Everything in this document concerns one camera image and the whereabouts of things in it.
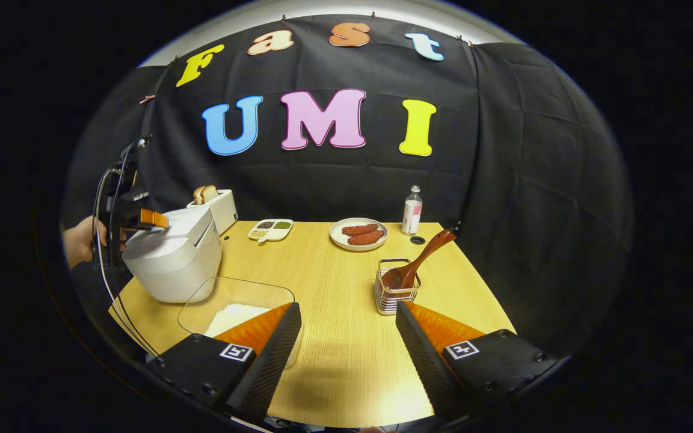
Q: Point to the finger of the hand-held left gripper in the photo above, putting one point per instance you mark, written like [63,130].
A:
[154,219]

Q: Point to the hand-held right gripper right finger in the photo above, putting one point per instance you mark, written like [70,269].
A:
[425,367]

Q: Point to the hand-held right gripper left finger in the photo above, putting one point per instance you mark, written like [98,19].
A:
[274,361]

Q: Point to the white rice cooker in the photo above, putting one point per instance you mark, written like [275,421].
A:
[172,264]

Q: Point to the brown wooden spoon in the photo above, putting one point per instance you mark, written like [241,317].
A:
[421,255]

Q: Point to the clear glass rice container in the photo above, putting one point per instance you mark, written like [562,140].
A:
[232,291]

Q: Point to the toasted bread slice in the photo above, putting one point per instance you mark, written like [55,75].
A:
[210,193]
[198,196]

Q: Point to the white toaster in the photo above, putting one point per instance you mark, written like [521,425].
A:
[223,210]

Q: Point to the red cloth clip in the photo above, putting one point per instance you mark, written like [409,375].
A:
[147,98]

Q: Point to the white divided grain dish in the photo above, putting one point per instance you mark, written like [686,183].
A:
[269,231]

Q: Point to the white round plate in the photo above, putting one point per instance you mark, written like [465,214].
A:
[337,237]

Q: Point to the red meat patty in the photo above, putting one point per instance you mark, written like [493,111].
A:
[358,230]
[366,238]

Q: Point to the clear bottle with pink label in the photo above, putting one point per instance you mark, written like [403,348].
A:
[411,213]

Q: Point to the black backdrop cloth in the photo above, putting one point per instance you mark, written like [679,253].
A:
[533,180]

